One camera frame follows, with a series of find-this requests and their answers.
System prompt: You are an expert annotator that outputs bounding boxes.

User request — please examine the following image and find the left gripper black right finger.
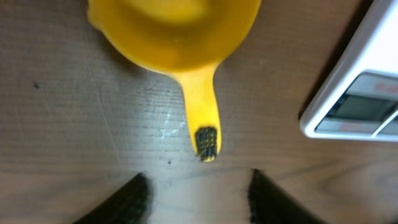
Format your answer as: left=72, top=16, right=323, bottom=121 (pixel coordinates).
left=248, top=169, right=325, bottom=224

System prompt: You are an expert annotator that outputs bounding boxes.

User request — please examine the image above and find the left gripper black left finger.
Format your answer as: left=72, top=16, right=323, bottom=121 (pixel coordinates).
left=73, top=172, right=153, bottom=224

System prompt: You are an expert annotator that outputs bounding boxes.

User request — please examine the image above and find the yellow measuring cup scoop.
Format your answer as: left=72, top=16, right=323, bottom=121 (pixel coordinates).
left=87, top=0, right=261, bottom=162

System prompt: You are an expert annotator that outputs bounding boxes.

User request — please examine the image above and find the white digital kitchen scale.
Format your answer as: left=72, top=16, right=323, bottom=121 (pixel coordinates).
left=300, top=0, right=397, bottom=142

